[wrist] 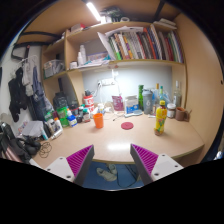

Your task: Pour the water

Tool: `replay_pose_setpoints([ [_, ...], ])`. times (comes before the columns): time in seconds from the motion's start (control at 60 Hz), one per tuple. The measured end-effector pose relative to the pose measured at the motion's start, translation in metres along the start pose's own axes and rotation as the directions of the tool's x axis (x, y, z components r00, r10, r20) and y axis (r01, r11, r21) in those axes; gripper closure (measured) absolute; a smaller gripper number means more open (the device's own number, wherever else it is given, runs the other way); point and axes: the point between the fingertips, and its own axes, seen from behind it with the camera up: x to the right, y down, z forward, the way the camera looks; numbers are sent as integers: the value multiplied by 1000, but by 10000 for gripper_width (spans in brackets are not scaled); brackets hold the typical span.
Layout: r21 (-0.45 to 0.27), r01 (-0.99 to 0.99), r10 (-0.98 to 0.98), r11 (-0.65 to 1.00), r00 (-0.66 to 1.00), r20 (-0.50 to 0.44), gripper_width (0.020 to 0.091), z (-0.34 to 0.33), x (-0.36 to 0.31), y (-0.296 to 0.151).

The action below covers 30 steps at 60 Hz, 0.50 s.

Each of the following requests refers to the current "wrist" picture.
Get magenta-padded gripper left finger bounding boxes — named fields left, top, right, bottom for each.
left=44, top=144, right=95, bottom=187

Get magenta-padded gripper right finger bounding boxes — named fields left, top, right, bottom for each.
left=129, top=143, right=184, bottom=186

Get yellow drink bottle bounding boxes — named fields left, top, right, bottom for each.
left=153, top=99, right=168, bottom=137

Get beige shoe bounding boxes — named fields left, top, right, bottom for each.
left=96, top=167, right=118, bottom=183
left=106, top=163, right=119, bottom=175

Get white bottle with blue cap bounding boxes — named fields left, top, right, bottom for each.
left=66, top=109, right=78, bottom=128

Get black bag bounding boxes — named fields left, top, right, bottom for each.
left=0, top=121, right=42, bottom=164

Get green packet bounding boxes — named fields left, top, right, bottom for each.
left=55, top=105, right=69, bottom=128

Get brown mug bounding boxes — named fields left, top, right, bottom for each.
left=175, top=106, right=191, bottom=122

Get flat round red coaster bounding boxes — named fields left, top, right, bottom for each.
left=120, top=121, right=135, bottom=131

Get brown jar with white lid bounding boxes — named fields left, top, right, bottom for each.
left=166, top=102, right=177, bottom=119

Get dark jar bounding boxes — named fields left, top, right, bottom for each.
left=82, top=108, right=92, bottom=123

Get orange plastic cup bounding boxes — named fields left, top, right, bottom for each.
left=92, top=112, right=105, bottom=130

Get light blue hairbrush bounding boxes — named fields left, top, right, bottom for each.
left=124, top=110, right=144, bottom=118

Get grey shaker bottle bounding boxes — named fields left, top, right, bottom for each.
left=142, top=88, right=154, bottom=116

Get thin black pen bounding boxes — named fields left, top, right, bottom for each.
left=112, top=114, right=126, bottom=122

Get black box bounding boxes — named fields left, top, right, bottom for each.
left=53, top=92, right=69, bottom=109

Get blue plastic bag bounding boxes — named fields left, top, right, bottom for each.
left=151, top=89, right=172, bottom=116

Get white and blue box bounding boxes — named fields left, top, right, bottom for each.
left=124, top=95, right=140, bottom=115

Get small white bottle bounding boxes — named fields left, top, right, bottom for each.
left=97, top=103, right=106, bottom=115

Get clear glass bottle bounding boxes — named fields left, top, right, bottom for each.
left=172, top=80, right=183, bottom=108

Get red and white canister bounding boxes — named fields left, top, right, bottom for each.
left=82, top=94, right=95, bottom=114

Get clear bottle with green cap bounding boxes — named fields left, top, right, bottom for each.
left=158, top=85, right=165, bottom=103

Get bottle with gold cap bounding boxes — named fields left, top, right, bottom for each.
left=154, top=83, right=160, bottom=101

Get magenta pouch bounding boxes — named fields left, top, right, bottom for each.
left=111, top=95, right=125, bottom=112

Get hanging clothes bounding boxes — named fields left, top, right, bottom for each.
left=8, top=54, right=46, bottom=123

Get white power strip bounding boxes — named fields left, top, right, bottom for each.
left=97, top=79, right=116, bottom=87

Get white LED desk lamp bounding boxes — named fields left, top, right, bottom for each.
left=106, top=63, right=123, bottom=99

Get wooden shelf unit with books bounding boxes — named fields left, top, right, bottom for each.
left=40, top=5, right=188, bottom=104

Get ceiling tube light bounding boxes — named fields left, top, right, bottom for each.
left=85, top=1, right=102, bottom=23

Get black cable coil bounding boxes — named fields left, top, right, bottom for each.
left=39, top=141, right=53, bottom=158

